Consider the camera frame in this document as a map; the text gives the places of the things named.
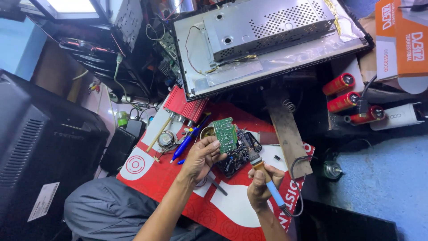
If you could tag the open television back panel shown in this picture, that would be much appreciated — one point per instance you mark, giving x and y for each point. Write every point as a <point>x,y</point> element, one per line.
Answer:
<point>267,50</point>

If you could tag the black power adapter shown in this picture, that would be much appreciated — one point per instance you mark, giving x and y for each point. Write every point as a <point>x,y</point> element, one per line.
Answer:
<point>119,150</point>

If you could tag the green capped bottle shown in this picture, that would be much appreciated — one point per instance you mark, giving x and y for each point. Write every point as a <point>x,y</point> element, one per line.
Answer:
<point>122,118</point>

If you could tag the wooden plank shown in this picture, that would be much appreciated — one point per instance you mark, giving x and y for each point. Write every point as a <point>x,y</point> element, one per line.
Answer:
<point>288,134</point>

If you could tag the small silver motor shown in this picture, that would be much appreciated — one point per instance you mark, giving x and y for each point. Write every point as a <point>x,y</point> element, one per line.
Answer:
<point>332,170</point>

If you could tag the round solder paste tin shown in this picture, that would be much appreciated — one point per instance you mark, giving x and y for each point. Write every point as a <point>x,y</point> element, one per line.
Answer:
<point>207,132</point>

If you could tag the green circuit board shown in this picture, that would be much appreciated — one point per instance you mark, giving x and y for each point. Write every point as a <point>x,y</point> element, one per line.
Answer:
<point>226,134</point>

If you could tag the person's left hand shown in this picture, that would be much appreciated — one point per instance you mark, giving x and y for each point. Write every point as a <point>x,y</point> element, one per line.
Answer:
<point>199,160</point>

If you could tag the perforated metal shield cover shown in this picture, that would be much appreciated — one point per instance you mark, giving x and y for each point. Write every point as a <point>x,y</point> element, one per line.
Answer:
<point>267,26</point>

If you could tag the person's right hand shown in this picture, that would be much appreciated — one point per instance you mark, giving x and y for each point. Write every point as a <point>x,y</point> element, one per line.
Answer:
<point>261,187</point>

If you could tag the red and white mat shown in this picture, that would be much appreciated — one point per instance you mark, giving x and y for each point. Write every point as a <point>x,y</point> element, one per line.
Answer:
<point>214,187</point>

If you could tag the white power strip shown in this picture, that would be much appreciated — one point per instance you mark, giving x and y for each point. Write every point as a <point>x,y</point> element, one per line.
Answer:
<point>398,115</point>

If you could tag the blue desoldering pump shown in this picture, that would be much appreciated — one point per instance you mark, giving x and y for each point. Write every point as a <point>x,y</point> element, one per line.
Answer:
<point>188,140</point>

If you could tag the black television set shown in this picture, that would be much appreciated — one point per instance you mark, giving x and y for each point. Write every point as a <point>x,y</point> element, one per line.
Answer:
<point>36,150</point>

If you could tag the metal spring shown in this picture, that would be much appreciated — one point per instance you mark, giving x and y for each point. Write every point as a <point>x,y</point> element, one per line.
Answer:
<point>289,105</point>

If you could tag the person's grey trousers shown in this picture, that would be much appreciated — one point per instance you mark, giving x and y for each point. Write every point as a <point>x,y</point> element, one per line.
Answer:
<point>110,211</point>

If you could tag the red finned amplifier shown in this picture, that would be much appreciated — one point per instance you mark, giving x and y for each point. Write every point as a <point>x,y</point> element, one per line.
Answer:
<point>184,105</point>

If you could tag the black box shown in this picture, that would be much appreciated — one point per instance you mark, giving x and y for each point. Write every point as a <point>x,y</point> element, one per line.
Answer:
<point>344,221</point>

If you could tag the wooden stick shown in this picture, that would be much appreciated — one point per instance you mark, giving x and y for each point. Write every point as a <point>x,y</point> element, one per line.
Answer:
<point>159,135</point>

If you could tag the black electronic device chassis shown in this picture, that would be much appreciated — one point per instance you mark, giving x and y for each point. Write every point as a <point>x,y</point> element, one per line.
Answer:
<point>241,152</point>

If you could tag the red cylindrical capacitor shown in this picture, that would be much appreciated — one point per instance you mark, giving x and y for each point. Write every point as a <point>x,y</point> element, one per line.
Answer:
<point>338,84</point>
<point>343,101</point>
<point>367,115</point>

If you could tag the heap of black electronics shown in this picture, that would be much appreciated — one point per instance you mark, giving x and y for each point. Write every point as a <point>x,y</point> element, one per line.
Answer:
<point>107,47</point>

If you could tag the orange and white carton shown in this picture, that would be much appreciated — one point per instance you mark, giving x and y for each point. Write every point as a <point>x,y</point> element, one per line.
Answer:
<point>401,40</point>

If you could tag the small round speaker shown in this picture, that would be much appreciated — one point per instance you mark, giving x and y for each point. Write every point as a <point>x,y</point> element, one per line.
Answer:
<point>166,139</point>

